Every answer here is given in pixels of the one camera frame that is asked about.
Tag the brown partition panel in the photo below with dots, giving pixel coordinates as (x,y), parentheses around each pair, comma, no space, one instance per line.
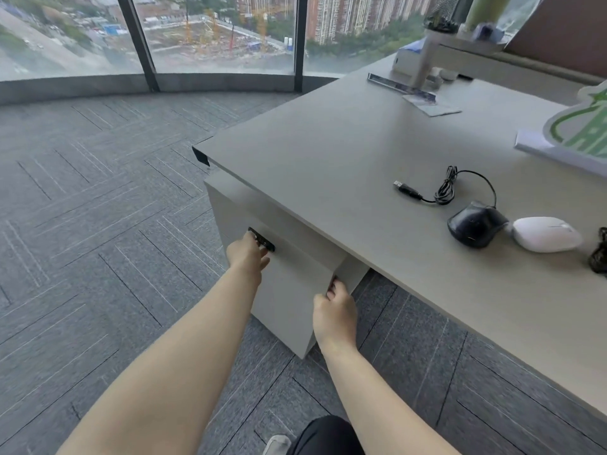
(559,23)

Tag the small blue white item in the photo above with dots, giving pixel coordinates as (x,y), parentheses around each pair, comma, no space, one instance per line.
(486,32)

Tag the grey window sill ledge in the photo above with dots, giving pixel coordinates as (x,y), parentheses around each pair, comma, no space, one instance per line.
(95,89)

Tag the person's black trouser leg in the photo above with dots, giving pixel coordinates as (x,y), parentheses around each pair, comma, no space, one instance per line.
(327,438)

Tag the blue and white box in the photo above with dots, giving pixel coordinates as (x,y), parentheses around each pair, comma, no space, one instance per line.
(405,61)

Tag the white booklet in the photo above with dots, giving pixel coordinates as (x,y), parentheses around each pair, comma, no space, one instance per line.
(533,143)

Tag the silver metal bar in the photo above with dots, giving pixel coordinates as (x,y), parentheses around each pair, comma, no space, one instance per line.
(386,81)

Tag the person's white shoe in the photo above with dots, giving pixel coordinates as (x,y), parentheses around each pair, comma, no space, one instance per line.
(276,446)

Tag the person's left thumb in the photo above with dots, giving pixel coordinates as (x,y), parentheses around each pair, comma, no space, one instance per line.
(265,262)

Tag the black mesh pen holder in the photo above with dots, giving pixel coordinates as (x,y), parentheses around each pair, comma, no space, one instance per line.
(445,11)

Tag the person's left hand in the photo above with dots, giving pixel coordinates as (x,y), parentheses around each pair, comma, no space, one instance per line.
(246,258)

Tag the grey drawer cabinet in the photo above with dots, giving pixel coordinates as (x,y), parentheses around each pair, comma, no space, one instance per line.
(294,289)

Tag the green and white sign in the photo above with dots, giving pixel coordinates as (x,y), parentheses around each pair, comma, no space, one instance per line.
(585,130)

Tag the grey desk riser shelf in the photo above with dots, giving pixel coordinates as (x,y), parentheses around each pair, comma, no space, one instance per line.
(427,56)

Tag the person's right hand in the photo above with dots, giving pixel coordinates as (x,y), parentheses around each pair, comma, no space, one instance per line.
(336,317)

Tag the pale paper card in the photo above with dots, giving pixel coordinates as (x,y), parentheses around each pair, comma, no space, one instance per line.
(436,108)

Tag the pale green cylinder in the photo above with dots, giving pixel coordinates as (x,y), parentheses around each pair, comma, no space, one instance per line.
(486,11)

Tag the dark window frame post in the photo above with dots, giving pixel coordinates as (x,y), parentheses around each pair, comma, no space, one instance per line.
(137,42)
(300,42)

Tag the person's right thumb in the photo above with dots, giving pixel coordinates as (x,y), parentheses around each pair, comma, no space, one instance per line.
(330,293)

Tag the person's left forearm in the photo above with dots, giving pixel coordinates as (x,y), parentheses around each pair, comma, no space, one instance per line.
(175,364)

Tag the person's right forearm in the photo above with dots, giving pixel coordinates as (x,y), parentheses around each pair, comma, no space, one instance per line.
(374,398)

